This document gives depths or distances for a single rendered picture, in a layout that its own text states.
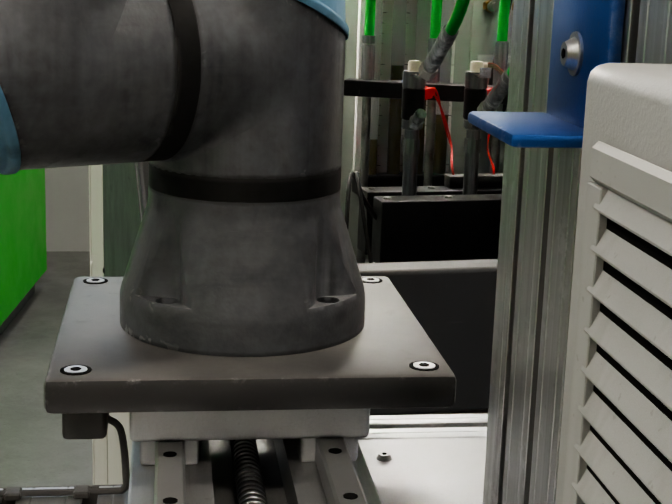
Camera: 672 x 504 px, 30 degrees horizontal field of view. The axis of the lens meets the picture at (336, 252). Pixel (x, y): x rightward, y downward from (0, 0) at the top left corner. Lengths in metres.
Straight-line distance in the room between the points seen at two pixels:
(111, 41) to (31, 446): 2.79
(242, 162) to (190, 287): 0.08
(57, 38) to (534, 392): 0.29
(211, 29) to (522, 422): 0.26
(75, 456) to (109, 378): 2.64
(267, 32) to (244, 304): 0.15
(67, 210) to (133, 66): 4.82
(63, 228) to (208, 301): 4.79
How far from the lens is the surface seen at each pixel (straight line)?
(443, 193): 1.58
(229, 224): 0.71
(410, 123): 1.52
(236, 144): 0.70
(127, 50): 0.66
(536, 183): 0.59
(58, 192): 5.46
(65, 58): 0.64
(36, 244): 4.66
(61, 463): 3.28
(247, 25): 0.69
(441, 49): 1.42
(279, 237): 0.71
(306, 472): 0.71
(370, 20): 1.71
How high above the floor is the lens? 1.26
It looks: 13 degrees down
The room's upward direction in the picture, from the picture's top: 2 degrees clockwise
